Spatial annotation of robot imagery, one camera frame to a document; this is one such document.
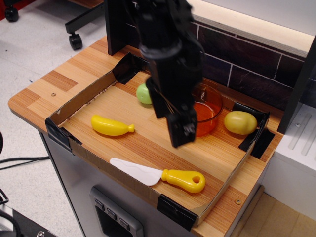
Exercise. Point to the cardboard fence with black tape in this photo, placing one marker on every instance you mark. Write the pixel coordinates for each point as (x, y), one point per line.
(232, 165)

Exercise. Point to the yellow toy banana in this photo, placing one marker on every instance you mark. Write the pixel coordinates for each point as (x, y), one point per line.
(110, 127)

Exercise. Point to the black vertical post left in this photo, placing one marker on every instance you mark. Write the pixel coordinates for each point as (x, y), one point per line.
(119, 27)

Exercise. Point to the grey oven control panel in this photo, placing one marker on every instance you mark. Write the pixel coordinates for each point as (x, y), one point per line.
(114, 221)

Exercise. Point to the black vertical post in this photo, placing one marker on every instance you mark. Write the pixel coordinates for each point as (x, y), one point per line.
(294, 103)
(119, 27)

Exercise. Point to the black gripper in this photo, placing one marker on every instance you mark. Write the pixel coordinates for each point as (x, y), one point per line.
(175, 71)

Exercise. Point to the metal frame with screw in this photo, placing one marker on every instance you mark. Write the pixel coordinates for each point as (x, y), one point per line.
(15, 224)

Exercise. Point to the orange transparent plastic pot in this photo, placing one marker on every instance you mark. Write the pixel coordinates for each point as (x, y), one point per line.
(208, 106)

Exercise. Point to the yellow-green toy potato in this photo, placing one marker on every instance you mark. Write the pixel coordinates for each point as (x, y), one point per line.
(241, 123)

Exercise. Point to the black vertical post right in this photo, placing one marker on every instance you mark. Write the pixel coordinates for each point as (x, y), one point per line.
(294, 103)

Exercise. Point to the green toy apple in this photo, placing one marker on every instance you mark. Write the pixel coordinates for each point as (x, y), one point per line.
(142, 94)

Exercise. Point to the light wooden shelf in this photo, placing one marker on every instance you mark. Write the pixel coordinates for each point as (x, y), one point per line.
(261, 31)

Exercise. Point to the black chair base with casters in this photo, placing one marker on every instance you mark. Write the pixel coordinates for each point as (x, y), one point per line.
(95, 9)

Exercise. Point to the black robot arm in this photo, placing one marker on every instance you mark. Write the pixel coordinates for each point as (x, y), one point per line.
(161, 23)

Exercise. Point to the toy knife yellow handle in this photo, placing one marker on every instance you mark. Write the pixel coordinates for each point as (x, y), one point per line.
(190, 181)

